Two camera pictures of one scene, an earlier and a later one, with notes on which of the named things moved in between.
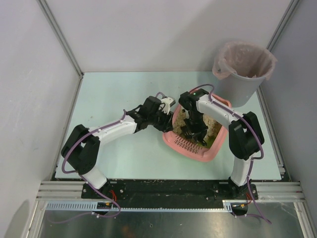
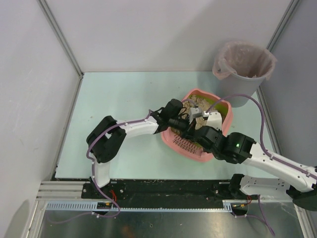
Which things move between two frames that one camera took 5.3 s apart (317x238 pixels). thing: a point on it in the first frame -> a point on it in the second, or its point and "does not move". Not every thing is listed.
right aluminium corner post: (282, 25) does not move
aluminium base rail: (268, 191) does not move
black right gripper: (193, 130) -> (195, 132)
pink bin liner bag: (244, 58) does not move
